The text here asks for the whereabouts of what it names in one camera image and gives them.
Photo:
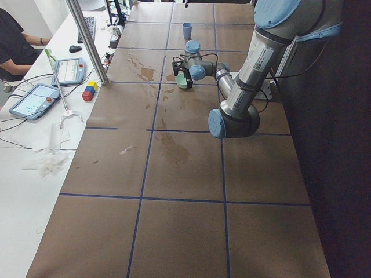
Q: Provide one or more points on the black computer mouse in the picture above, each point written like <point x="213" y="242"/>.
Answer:
<point x="74" y="49"/>

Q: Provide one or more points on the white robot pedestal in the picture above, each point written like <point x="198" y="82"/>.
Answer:
<point x="265" y="93"/>

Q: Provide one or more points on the near teach pendant tablet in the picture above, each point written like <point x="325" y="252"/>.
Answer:
<point x="36" y="102"/>

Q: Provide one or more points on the reacher grabber stick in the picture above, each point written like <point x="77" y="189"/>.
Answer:
<point x="68" y="113"/>

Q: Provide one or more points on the far teach pendant tablet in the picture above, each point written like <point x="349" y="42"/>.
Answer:
<point x="69" y="71"/>

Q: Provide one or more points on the red blue yellow blocks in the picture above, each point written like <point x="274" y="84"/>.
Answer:
<point x="90" y="90"/>

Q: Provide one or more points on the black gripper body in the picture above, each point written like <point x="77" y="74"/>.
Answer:
<point x="188" y="80"/>

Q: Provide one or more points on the blue plastic cup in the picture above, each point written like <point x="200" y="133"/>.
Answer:
<point x="187" y="30"/>

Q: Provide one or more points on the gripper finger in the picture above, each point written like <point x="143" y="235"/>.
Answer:
<point x="189" y="83"/>

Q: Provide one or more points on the green ceramic bowl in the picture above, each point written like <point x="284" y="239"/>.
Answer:
<point x="181" y="81"/>

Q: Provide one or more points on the black keyboard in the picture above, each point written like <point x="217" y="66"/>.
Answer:
<point x="90" y="23"/>

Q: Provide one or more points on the small metal cup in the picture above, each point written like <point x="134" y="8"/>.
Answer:
<point x="116" y="32"/>

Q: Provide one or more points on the person in black shirt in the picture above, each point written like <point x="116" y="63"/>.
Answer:
<point x="17" y="49"/>

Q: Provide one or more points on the crumpled white tissues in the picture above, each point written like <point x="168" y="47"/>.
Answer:
<point x="48" y="159"/>

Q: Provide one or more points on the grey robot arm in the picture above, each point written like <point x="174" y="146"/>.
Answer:
<point x="277" y="24"/>

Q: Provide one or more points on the aluminium frame post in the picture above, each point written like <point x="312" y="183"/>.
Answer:
<point x="78" y="16"/>

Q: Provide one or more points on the teach pendant tablet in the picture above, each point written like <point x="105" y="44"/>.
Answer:
<point x="36" y="102"/>
<point x="69" y="71"/>

